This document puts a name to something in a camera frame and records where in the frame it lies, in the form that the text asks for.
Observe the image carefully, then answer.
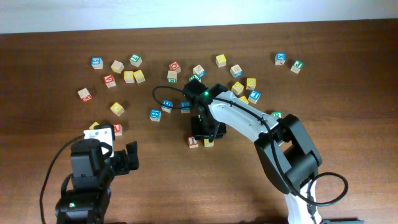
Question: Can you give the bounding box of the wooden block green side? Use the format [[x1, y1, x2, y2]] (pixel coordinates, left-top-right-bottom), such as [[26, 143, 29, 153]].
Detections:
[[167, 70, 178, 83]]

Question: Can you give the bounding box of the blue block right cluster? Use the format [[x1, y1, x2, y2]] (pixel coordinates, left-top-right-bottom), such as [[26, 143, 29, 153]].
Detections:
[[248, 90, 261, 104]]

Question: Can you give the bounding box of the yellow block upper right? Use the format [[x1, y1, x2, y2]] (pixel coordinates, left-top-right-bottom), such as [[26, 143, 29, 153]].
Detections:
[[246, 78, 256, 90]]

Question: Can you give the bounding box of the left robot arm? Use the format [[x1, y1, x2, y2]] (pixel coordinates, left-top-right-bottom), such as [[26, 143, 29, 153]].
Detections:
[[55, 124, 139, 224]]

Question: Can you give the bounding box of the yellow block lower left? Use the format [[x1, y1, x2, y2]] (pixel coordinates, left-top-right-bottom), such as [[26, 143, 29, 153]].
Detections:
[[89, 121, 100, 130]]

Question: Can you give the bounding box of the yellow block left pair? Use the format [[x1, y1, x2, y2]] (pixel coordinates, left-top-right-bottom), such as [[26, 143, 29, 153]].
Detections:
[[124, 71, 135, 83]]

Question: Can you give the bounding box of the red A block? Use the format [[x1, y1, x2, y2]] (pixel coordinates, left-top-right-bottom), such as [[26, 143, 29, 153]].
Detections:
[[113, 123, 123, 136]]

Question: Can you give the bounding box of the blue P block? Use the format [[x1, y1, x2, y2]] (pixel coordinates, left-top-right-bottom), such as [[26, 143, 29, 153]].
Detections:
[[180, 101, 191, 114]]

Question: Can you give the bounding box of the yellow block pair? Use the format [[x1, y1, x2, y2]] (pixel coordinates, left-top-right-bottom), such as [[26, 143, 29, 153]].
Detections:
[[124, 71, 135, 83], [133, 70, 146, 83]]

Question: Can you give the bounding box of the yellow block lower cluster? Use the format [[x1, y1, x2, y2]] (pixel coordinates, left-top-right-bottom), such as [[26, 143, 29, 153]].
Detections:
[[239, 96, 249, 104]]

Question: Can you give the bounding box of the blue H block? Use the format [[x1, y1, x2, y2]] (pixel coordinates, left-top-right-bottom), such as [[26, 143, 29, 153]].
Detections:
[[161, 100, 173, 113]]

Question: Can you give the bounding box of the yellow C block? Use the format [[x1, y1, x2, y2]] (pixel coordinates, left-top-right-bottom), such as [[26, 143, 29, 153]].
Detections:
[[204, 139, 214, 147]]

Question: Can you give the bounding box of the yellow block right pair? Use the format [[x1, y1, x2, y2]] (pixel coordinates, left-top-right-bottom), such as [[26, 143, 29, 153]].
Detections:
[[133, 70, 146, 83]]

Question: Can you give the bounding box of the plain wooden block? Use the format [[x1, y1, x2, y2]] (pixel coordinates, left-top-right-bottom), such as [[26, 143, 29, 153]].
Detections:
[[111, 60, 124, 73]]

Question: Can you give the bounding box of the blue X block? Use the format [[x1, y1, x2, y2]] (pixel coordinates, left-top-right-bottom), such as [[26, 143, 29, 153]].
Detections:
[[275, 52, 287, 65]]

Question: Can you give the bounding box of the green L block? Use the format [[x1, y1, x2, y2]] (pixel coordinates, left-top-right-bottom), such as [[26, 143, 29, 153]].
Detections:
[[129, 54, 142, 67]]

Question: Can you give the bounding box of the yellow block mid left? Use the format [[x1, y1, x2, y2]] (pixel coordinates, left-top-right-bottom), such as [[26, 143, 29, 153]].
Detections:
[[110, 102, 125, 116]]

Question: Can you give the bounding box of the blue block lower centre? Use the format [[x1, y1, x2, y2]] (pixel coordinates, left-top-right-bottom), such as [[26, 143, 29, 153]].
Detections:
[[149, 109, 162, 122]]

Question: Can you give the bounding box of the yellow block centre right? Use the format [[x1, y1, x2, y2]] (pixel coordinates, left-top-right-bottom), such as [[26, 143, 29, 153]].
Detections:
[[231, 82, 244, 96]]

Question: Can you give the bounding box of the red number block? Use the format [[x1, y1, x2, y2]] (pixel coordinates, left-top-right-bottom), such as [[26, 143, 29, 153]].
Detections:
[[169, 61, 181, 73]]

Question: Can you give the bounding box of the blue block far left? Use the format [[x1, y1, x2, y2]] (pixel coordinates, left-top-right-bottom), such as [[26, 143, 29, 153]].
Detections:
[[91, 57, 103, 70]]

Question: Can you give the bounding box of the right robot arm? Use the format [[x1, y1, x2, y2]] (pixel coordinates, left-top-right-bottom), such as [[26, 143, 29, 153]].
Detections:
[[182, 80, 322, 223]]

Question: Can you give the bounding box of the wooden block blue side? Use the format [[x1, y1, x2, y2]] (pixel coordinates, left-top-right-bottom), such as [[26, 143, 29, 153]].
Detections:
[[193, 65, 205, 78]]

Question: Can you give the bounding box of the wooden block red side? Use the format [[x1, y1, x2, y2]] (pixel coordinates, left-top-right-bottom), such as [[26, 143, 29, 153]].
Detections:
[[78, 88, 93, 102]]

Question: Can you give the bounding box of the wooden block blue edge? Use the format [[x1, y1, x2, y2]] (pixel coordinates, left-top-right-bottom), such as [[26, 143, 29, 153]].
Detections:
[[230, 64, 243, 78]]

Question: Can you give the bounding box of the red block upper left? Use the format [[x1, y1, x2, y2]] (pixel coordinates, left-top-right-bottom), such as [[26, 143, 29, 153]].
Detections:
[[103, 75, 116, 88]]

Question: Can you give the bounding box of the yellow block top centre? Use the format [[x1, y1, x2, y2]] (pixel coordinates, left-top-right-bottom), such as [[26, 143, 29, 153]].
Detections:
[[216, 54, 227, 68]]

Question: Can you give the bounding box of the red I block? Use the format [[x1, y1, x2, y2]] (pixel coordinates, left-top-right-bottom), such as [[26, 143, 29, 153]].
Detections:
[[188, 136, 199, 149]]

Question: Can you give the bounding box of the green J block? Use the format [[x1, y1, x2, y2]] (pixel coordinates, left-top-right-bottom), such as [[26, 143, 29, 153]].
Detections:
[[290, 60, 304, 74]]

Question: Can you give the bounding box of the green Z block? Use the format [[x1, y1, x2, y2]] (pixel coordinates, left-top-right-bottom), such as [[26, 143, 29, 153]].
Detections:
[[189, 75, 201, 82]]

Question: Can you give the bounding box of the green R block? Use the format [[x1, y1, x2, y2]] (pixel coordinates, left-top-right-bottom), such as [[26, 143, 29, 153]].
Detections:
[[272, 111, 283, 118]]

